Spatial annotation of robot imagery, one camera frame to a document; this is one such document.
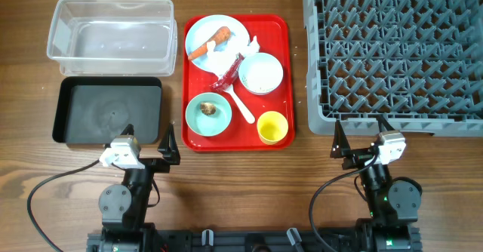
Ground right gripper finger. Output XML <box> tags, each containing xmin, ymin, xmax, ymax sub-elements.
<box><xmin>330</xmin><ymin>120</ymin><xmax>351</xmax><ymax>158</ymax></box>
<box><xmin>376</xmin><ymin>115</ymin><xmax>394</xmax><ymax>133</ymax></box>

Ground mint green bowl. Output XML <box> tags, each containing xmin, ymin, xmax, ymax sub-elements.
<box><xmin>185</xmin><ymin>92</ymin><xmax>232</xmax><ymax>137</ymax></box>

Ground brown mushroom piece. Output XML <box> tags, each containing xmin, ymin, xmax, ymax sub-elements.
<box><xmin>200</xmin><ymin>102</ymin><xmax>217</xmax><ymax>115</ymax></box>

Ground yellow plastic cup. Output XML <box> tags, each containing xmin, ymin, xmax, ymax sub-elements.
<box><xmin>257</xmin><ymin>111</ymin><xmax>288</xmax><ymax>145</ymax></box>

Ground red strawberry snack wrapper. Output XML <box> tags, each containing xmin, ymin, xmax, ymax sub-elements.
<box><xmin>210</xmin><ymin>53</ymin><xmax>245</xmax><ymax>92</ymax></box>

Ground white tissue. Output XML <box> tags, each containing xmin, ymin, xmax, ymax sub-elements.
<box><xmin>206</xmin><ymin>36</ymin><xmax>260</xmax><ymax>77</ymax></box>

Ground light blue bowl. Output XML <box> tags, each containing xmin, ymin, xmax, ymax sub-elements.
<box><xmin>238</xmin><ymin>52</ymin><xmax>284</xmax><ymax>95</ymax></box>

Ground orange carrot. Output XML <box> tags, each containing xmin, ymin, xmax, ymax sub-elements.
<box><xmin>188</xmin><ymin>26</ymin><xmax>231</xmax><ymax>60</ymax></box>

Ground white rice pile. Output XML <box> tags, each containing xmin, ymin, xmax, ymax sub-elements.
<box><xmin>239</xmin><ymin>66</ymin><xmax>282</xmax><ymax>95</ymax></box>

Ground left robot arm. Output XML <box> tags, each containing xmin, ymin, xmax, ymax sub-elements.
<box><xmin>86</xmin><ymin>124</ymin><xmax>180</xmax><ymax>252</ymax></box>

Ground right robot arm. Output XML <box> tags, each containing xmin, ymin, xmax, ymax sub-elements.
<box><xmin>320</xmin><ymin>116</ymin><xmax>423</xmax><ymax>251</ymax></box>

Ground grey dishwasher rack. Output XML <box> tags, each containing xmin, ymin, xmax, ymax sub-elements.
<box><xmin>303</xmin><ymin>0</ymin><xmax>482</xmax><ymax>137</ymax></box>

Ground black plastic tray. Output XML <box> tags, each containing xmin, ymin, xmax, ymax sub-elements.
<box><xmin>52</xmin><ymin>76</ymin><xmax>162</xmax><ymax>144</ymax></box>

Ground white plastic spoon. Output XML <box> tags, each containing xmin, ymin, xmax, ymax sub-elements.
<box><xmin>224</xmin><ymin>85</ymin><xmax>255</xmax><ymax>124</ymax></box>

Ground red serving tray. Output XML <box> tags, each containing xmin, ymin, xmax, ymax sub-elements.
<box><xmin>181</xmin><ymin>14</ymin><xmax>295</xmax><ymax>152</ymax></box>

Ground light blue plate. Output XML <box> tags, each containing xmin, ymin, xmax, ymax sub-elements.
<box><xmin>185</xmin><ymin>14</ymin><xmax>251</xmax><ymax>72</ymax></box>

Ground clear plastic bin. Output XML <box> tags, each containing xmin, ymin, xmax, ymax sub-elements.
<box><xmin>46</xmin><ymin>0</ymin><xmax>177</xmax><ymax>77</ymax></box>

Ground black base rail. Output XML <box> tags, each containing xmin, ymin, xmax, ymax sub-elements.
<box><xmin>86</xmin><ymin>228</ymin><xmax>423</xmax><ymax>252</ymax></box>

